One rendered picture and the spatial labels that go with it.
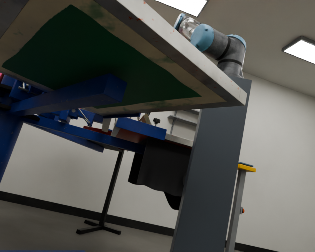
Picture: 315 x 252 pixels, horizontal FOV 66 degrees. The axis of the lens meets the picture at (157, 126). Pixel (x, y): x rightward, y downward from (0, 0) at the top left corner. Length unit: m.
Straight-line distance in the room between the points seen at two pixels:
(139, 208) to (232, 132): 2.91
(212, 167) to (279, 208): 3.88
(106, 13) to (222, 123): 0.69
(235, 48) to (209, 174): 0.58
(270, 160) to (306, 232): 1.38
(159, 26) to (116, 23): 0.08
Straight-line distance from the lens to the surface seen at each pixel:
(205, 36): 1.14
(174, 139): 1.48
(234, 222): 1.84
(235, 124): 1.04
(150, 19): 0.49
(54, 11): 0.55
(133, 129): 1.42
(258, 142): 4.61
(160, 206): 3.85
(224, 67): 1.16
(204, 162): 0.99
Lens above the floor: 0.68
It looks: 13 degrees up
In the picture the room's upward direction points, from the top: 14 degrees clockwise
